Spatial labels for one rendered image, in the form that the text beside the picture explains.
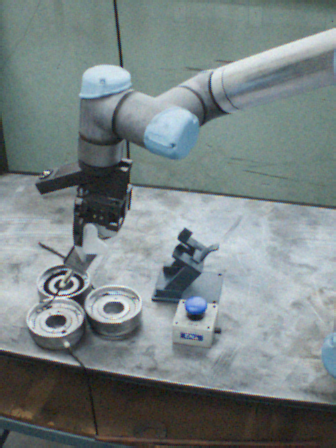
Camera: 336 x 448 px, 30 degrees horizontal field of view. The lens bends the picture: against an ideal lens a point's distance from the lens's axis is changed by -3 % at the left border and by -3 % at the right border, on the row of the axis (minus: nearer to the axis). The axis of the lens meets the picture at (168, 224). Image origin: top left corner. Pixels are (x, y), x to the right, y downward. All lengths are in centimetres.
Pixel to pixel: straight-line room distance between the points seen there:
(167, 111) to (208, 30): 168
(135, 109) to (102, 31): 178
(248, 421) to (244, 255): 35
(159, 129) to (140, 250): 50
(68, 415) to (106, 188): 53
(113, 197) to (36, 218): 46
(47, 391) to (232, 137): 163
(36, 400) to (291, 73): 88
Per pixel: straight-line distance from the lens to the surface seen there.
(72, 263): 115
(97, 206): 105
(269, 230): 141
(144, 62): 267
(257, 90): 93
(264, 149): 273
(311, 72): 88
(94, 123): 97
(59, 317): 117
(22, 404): 139
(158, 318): 118
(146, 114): 91
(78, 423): 134
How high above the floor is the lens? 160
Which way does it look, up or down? 34 degrees down
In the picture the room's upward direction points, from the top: 1 degrees counter-clockwise
